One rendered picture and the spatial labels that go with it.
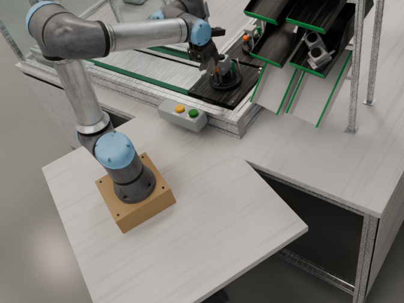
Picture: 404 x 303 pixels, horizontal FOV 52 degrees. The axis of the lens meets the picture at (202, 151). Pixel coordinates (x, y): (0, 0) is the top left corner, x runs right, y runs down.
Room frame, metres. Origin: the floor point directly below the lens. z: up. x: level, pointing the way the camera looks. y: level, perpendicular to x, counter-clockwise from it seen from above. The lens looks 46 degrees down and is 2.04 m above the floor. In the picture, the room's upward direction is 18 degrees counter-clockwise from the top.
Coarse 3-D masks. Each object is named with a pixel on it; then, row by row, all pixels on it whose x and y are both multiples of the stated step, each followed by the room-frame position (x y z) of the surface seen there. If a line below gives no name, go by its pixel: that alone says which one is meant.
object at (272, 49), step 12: (288, 12) 1.25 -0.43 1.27; (288, 24) 1.20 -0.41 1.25; (264, 36) 1.21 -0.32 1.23; (276, 36) 1.19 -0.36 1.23; (288, 36) 1.16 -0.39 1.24; (300, 36) 1.12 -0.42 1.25; (252, 48) 1.18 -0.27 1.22; (264, 48) 1.18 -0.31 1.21; (276, 48) 1.15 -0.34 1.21; (288, 48) 1.12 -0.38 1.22; (264, 60) 1.12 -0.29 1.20; (276, 60) 1.11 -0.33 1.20
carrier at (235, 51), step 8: (248, 32) 1.66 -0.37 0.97; (256, 32) 1.54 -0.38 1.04; (240, 40) 1.63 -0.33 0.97; (256, 40) 1.53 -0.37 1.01; (232, 48) 1.59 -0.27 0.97; (240, 48) 1.57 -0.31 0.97; (248, 48) 1.51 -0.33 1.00; (232, 56) 1.53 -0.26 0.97; (240, 56) 1.51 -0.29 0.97; (248, 56) 1.49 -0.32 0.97; (248, 64) 1.45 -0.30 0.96; (256, 64) 1.42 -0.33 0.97; (264, 64) 1.40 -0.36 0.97
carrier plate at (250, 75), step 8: (240, 64) 1.45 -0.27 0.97; (248, 72) 1.38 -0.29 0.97; (256, 72) 1.37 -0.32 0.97; (200, 80) 1.43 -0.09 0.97; (208, 80) 1.42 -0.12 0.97; (248, 80) 1.34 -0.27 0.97; (256, 80) 1.32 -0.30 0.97; (192, 88) 1.40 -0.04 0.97; (200, 88) 1.38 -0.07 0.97; (208, 88) 1.36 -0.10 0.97; (240, 88) 1.30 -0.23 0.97; (248, 88) 1.28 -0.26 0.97; (200, 96) 1.34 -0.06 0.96; (208, 96) 1.31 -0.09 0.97; (216, 96) 1.30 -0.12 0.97; (224, 96) 1.28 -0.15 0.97; (232, 96) 1.27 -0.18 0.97; (240, 96) 1.25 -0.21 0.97; (224, 104) 1.24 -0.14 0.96; (232, 104) 1.22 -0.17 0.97
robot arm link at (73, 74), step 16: (32, 16) 1.11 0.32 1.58; (48, 16) 1.06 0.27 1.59; (32, 32) 1.10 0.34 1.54; (64, 64) 1.07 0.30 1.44; (80, 64) 1.09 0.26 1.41; (64, 80) 1.08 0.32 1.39; (80, 80) 1.08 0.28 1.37; (80, 96) 1.07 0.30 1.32; (96, 96) 1.11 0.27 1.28; (80, 112) 1.07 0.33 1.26; (96, 112) 1.08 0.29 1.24; (80, 128) 1.08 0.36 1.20; (96, 128) 1.06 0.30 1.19; (112, 128) 1.10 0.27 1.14
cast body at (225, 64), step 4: (220, 56) 1.38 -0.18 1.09; (224, 56) 1.37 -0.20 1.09; (228, 56) 1.38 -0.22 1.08; (220, 60) 1.36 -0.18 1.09; (224, 60) 1.36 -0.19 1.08; (228, 60) 1.37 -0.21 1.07; (220, 64) 1.36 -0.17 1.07; (224, 64) 1.35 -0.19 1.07; (228, 64) 1.37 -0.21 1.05; (220, 68) 1.36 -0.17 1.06; (224, 68) 1.35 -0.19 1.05; (228, 68) 1.36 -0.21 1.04; (220, 72) 1.35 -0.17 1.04; (224, 72) 1.34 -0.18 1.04
